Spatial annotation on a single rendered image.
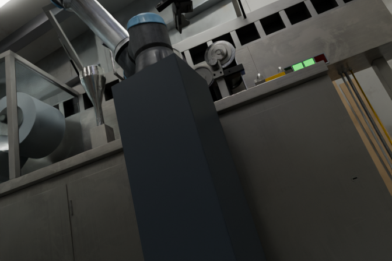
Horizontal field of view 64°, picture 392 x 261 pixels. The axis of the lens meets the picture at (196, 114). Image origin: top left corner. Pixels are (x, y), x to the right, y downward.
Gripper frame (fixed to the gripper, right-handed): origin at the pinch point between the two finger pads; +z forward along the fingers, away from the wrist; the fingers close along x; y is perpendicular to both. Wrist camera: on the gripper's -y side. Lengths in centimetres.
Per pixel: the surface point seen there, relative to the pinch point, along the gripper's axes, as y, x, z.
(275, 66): 51, -9, 27
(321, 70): 28, -70, -6
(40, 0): -117, 474, 90
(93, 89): -46, 14, 30
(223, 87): 9.1, -34.6, 15.6
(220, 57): 13.6, -20.7, 8.5
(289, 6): 72, 15, 4
